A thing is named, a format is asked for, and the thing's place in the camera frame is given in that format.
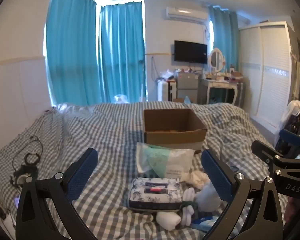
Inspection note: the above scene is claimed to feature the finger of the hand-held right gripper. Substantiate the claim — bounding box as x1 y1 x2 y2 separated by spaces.
280 129 300 159
251 140 290 178

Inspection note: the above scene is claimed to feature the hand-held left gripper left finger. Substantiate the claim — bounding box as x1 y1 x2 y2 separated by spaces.
15 148 98 240

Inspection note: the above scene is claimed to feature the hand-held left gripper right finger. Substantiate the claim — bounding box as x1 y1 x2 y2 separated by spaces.
201 148 284 240

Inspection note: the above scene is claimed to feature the white fluffy cloth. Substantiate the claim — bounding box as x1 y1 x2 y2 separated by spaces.
196 182 227 212

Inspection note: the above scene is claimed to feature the brown cardboard box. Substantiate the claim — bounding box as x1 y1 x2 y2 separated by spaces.
142 108 208 154

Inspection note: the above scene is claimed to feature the clear bag with green cloth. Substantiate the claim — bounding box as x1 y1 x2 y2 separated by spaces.
136 142 196 182

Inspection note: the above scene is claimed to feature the floral print tissue pack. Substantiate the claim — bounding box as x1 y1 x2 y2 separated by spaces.
128 177 184 212

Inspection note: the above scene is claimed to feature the person's right hand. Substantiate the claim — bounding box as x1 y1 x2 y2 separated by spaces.
286 197 300 227

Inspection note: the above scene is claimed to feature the dark floral bag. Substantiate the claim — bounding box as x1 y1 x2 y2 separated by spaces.
275 112 300 148

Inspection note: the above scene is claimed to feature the white hanging cloth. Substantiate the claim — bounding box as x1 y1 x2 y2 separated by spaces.
286 100 300 120

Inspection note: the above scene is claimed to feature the grey checkered blanket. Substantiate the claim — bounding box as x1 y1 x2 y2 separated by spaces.
0 102 290 240

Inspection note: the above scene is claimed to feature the black round device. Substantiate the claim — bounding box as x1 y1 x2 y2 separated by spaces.
10 164 39 188

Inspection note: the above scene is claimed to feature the white louvred wardrobe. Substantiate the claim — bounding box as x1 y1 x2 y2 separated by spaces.
239 21 300 135

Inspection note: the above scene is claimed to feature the white dressing table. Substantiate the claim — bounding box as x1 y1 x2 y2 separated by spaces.
199 76 244 107

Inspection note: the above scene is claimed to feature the grey mini fridge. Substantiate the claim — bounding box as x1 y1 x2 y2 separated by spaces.
177 71 199 103

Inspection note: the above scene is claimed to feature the white suitcase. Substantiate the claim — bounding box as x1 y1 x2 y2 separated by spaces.
157 81 177 102

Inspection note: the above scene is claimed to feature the white oval vanity mirror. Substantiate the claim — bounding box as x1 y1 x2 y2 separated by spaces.
208 47 227 72

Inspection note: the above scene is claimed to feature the crumpled clear plastic bag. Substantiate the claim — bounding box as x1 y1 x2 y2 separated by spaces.
160 69 176 81

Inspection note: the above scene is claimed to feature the teal curtain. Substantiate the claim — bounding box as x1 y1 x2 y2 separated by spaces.
209 5 240 72
45 0 102 105
99 0 148 103

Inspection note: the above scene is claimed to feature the white air conditioner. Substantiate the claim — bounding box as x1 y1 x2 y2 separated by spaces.
164 6 208 23

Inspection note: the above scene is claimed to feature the black cable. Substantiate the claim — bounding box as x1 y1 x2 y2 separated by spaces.
12 135 44 178

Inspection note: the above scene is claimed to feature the black wall television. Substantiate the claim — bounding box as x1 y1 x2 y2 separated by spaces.
174 40 208 65

